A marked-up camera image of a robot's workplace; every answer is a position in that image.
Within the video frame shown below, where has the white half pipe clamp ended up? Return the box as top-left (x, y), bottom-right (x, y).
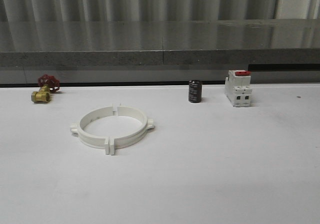
top-left (70, 106), bottom-right (117, 155)
top-left (105, 106), bottom-right (155, 155)

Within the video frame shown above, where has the black cylindrical capacitor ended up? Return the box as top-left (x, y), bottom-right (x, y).
top-left (188, 80), bottom-right (202, 103)

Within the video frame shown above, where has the brass valve red handwheel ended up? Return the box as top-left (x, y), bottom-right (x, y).
top-left (31, 74), bottom-right (60, 103)

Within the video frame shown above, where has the grey stone countertop ledge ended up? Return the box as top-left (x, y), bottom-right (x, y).
top-left (0, 20), bottom-right (320, 71)

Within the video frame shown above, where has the white circuit breaker red switch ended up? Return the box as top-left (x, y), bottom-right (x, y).
top-left (224, 70), bottom-right (252, 107)

